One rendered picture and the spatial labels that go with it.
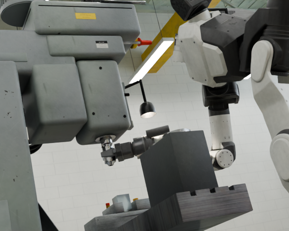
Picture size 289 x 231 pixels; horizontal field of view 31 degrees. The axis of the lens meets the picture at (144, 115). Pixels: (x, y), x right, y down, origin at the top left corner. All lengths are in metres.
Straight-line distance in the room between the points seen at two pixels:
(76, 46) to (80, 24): 0.11
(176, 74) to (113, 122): 8.65
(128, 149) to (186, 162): 0.62
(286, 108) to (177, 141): 0.46
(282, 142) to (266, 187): 9.05
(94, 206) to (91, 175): 0.55
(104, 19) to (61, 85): 0.38
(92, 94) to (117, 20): 0.37
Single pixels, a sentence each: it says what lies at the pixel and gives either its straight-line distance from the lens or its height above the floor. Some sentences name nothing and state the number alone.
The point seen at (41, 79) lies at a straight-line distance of 2.07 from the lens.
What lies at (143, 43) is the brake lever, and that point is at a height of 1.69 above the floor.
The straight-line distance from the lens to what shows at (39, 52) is 2.14.
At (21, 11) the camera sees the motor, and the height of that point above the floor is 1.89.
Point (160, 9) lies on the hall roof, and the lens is 9.71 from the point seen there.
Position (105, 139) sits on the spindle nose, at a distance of 2.15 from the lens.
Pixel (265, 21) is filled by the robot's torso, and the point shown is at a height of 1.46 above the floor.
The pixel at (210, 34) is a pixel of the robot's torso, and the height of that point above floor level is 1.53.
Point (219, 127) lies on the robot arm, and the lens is 2.24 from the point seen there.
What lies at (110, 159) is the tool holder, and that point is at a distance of 2.13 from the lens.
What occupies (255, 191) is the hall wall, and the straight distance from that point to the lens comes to 10.64.
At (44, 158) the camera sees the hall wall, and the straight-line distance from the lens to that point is 9.09.
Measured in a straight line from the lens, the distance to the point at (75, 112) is 2.05.
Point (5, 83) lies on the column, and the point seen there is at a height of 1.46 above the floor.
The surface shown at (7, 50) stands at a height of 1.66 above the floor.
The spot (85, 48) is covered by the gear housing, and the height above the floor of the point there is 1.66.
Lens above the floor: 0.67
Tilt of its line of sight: 19 degrees up
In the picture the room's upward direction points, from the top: 13 degrees counter-clockwise
